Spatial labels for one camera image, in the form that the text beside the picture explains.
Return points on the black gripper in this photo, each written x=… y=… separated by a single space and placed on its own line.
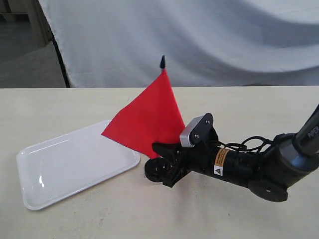
x=208 y=158

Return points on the red flag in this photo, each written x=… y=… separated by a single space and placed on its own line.
x=153 y=116

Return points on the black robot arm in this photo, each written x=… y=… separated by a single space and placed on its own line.
x=267 y=170

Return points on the black round flag base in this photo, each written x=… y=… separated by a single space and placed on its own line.
x=154 y=169

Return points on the white rectangular plastic tray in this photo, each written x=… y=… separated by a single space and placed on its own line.
x=58 y=168

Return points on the black backdrop stand pole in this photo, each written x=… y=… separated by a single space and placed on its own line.
x=60 y=60

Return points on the white backdrop cloth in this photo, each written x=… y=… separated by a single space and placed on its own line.
x=119 y=43

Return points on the wooden furniture in background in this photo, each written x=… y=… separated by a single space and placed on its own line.
x=30 y=10

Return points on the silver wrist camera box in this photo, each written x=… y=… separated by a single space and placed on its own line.
x=197 y=130

